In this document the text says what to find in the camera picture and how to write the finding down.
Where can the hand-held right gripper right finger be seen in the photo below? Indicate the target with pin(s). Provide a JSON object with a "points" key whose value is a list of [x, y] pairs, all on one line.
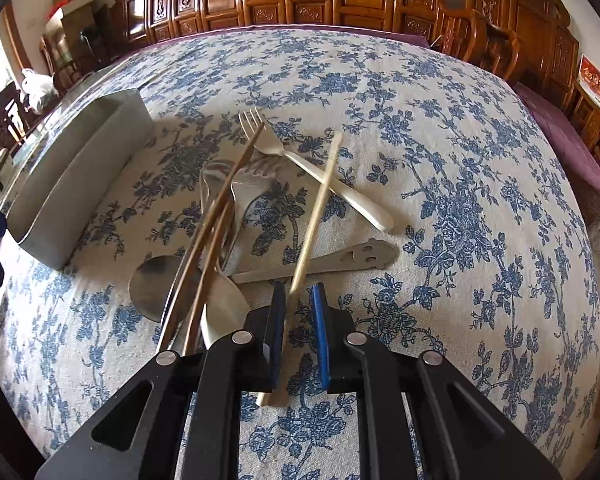
{"points": [[320, 335]]}

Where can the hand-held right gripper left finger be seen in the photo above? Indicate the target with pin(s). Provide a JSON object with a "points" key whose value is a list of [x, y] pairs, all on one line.
{"points": [[279, 340]]}

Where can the grey metal container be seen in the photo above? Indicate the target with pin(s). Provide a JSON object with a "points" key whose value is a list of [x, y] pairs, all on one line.
{"points": [[45, 170]]}

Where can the brown wooden chopstick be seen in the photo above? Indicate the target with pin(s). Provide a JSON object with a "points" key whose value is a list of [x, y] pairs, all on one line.
{"points": [[215, 255], [245, 160]]}

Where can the light bamboo chopstick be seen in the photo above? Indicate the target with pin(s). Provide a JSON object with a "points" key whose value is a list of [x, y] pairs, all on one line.
{"points": [[320, 200]]}

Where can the white spoon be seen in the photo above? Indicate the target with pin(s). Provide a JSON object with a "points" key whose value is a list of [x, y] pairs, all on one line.
{"points": [[350, 195]]}

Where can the dark steel fork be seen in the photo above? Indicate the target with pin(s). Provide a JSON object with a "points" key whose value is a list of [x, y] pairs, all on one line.
{"points": [[260, 169]]}

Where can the dark wooden chair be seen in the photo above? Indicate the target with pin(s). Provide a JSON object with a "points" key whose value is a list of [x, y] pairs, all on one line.
{"points": [[2, 120]]}

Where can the white plastic bag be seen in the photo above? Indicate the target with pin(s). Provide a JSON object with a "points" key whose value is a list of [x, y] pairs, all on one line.
{"points": [[36, 85]]}

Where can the blue floral tablecloth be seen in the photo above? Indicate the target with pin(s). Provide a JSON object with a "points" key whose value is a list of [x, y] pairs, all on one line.
{"points": [[430, 160]]}

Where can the stack of cardboard boxes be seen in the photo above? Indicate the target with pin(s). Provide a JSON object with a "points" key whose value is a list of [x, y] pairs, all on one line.
{"points": [[75, 5]]}

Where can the long purple cushion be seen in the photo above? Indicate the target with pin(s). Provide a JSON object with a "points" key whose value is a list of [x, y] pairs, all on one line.
{"points": [[330, 29]]}

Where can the short purple cushion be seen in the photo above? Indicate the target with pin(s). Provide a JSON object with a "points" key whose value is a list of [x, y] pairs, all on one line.
{"points": [[565, 140]]}

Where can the wooden armchair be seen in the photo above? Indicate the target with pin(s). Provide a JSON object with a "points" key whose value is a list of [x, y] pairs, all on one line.
{"points": [[480, 45]]}

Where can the wooden side table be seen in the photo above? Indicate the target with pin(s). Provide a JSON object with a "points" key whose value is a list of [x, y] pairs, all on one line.
{"points": [[597, 130]]}

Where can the red desk calendar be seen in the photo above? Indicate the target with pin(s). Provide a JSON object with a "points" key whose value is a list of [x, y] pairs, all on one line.
{"points": [[594, 80]]}

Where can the short carved wooden bench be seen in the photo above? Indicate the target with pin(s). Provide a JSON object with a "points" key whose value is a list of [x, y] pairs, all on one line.
{"points": [[530, 25]]}

